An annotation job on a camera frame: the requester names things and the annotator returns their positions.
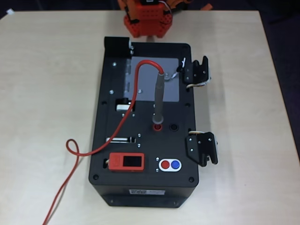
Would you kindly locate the grey hinged door panel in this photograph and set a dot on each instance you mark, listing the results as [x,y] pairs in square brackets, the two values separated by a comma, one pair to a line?
[168,93]

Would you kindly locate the white slider knob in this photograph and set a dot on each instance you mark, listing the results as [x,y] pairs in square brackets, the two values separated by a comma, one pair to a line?
[122,107]

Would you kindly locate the small white connector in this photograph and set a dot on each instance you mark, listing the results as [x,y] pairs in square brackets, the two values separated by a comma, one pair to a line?
[9,11]

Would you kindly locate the red and blue buttons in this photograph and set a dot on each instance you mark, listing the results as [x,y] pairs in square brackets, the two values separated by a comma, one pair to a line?
[160,164]

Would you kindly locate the black banana socket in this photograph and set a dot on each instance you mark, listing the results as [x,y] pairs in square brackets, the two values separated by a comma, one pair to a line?
[174,127]

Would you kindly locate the red display module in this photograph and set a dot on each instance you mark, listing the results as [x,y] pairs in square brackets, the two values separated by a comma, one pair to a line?
[117,161]

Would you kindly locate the red banana socket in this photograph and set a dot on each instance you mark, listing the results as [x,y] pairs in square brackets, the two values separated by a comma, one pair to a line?
[157,128]

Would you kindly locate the red robot arm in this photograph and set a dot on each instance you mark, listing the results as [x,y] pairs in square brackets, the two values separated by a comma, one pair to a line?
[150,28]

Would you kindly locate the red push button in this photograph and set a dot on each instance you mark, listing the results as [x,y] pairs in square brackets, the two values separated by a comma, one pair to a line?
[165,164]

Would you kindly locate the black task board box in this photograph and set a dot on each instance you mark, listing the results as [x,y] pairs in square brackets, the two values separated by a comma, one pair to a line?
[164,145]

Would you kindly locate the orange printed part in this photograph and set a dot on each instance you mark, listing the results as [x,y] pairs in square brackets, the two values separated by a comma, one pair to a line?
[206,7]

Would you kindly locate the blue push button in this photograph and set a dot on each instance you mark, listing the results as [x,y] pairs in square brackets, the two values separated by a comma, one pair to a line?
[175,164]

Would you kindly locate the black knob with zip tie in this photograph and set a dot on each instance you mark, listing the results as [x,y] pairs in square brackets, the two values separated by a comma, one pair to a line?
[179,69]

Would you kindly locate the grey test probe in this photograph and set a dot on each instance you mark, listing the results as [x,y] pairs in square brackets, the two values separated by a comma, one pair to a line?
[159,100]

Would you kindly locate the white printed label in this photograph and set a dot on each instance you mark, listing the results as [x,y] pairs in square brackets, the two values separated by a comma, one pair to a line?
[147,192]

